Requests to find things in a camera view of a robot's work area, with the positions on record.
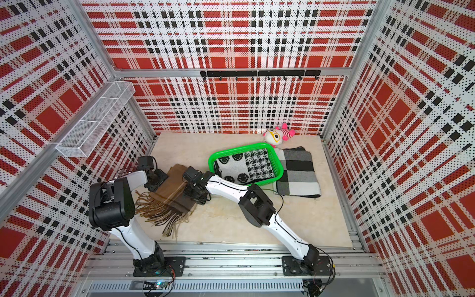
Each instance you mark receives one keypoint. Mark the pink white plush toy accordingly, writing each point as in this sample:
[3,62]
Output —
[275,137]

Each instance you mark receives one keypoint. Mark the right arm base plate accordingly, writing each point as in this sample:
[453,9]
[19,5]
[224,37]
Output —
[320,266]

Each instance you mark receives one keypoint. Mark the grey black checked scarf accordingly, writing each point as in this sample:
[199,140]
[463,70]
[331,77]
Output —
[299,178]

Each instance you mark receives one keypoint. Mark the brown plaid fringed scarf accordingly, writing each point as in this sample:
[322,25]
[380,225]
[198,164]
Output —
[167,206]

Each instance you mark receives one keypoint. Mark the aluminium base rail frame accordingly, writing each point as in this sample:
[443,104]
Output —
[234,270]

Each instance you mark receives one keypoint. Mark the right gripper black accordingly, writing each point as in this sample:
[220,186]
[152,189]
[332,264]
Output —
[187,190]

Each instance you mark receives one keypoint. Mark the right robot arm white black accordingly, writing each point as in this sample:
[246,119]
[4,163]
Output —
[257,208]

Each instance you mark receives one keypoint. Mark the white wire mesh shelf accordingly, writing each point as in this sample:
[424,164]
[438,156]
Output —
[84,136]

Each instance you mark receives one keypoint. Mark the black hook rail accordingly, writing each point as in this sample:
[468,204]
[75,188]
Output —
[262,73]

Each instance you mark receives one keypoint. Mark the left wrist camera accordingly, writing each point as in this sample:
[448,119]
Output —
[146,163]

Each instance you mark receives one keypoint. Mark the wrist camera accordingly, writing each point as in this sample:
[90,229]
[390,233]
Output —
[191,174]
[146,163]

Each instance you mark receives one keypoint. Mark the green circuit board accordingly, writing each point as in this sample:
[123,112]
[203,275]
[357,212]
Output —
[156,285]

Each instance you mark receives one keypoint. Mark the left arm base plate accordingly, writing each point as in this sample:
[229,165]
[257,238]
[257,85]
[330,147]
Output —
[154,267]

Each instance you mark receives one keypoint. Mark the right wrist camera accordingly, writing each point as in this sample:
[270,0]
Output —
[191,174]

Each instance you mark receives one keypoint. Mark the green plastic basket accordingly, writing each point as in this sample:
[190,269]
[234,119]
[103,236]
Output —
[274,160]

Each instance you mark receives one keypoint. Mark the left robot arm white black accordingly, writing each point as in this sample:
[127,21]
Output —
[112,209]

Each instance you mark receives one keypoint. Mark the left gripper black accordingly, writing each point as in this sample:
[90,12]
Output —
[162,176]

